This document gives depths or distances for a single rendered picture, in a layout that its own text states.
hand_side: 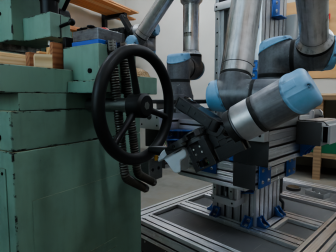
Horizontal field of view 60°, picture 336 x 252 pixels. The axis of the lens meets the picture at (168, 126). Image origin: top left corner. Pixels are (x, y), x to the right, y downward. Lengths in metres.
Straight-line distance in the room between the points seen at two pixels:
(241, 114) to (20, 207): 0.52
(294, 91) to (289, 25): 1.10
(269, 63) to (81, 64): 0.67
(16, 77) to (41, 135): 0.14
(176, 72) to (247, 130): 0.90
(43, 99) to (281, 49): 0.81
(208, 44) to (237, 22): 3.49
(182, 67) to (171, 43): 3.08
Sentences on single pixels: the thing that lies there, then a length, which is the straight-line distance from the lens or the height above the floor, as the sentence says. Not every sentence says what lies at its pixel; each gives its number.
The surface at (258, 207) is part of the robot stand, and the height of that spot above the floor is 0.32.
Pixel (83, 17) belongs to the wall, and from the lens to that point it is 4.36.
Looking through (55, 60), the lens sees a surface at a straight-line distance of 0.87.
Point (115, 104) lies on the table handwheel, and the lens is 0.74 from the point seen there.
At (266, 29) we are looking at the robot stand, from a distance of 1.44.
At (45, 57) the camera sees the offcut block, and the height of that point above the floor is 0.93.
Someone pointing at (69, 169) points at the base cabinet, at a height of 0.64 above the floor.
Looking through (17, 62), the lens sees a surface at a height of 0.92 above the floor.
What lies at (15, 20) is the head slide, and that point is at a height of 1.06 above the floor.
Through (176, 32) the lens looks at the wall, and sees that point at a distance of 4.48.
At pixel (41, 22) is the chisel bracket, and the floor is 1.04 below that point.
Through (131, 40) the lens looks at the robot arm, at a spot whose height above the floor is 1.13.
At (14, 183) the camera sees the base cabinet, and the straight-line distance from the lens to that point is 0.74.
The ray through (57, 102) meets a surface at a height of 0.82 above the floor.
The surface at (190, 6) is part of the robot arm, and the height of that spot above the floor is 1.29.
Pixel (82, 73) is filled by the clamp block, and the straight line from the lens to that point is 0.77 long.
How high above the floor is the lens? 0.83
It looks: 6 degrees down
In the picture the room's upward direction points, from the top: straight up
